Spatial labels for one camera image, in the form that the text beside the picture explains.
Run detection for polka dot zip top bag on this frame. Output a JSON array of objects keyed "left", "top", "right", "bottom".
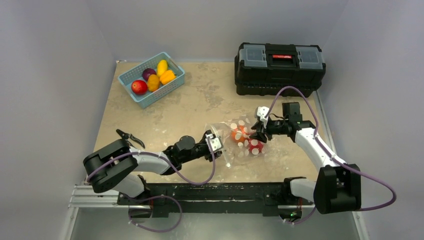
[{"left": 204, "top": 114, "right": 267, "bottom": 168}]

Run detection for orange fake fruit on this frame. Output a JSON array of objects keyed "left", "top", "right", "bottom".
[{"left": 159, "top": 69, "right": 177, "bottom": 85}]

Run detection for orange yellow fake mango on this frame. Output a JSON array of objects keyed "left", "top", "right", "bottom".
[{"left": 147, "top": 75, "right": 161, "bottom": 92}]

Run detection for red fake apple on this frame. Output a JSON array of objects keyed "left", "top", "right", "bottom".
[{"left": 130, "top": 79, "right": 148, "bottom": 96}]

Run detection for purple fake cabbage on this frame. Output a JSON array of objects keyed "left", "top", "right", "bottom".
[{"left": 142, "top": 68, "right": 157, "bottom": 81}]

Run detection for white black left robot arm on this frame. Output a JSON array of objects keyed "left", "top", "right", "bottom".
[{"left": 83, "top": 130, "right": 224, "bottom": 205}]

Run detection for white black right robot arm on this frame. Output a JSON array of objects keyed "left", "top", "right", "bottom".
[{"left": 250, "top": 102, "right": 362, "bottom": 214}]

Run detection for red fake tomato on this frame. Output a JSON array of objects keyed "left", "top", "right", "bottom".
[{"left": 247, "top": 138, "right": 264, "bottom": 156}]

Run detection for black plastic toolbox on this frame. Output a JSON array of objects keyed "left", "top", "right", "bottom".
[{"left": 234, "top": 42, "right": 327, "bottom": 98}]

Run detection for light blue perforated basket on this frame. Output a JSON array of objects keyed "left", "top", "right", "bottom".
[{"left": 118, "top": 52, "right": 185, "bottom": 109}]

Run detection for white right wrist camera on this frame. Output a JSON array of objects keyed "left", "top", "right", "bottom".
[{"left": 254, "top": 106, "right": 270, "bottom": 126}]

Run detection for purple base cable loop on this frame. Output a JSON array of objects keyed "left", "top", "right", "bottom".
[{"left": 128, "top": 196, "right": 183, "bottom": 234}]

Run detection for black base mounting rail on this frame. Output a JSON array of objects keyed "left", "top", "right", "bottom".
[{"left": 117, "top": 182, "right": 314, "bottom": 220}]

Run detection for black handled pliers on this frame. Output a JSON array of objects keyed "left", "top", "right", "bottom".
[{"left": 115, "top": 129, "right": 146, "bottom": 149}]

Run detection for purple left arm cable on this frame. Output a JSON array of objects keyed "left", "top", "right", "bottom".
[{"left": 86, "top": 142, "right": 217, "bottom": 186}]

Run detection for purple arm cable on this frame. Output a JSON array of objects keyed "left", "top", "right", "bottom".
[
  {"left": 264, "top": 86, "right": 397, "bottom": 212},
  {"left": 86, "top": 142, "right": 217, "bottom": 186}
]

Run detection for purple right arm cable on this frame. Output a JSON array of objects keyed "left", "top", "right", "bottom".
[{"left": 264, "top": 86, "right": 397, "bottom": 212}]

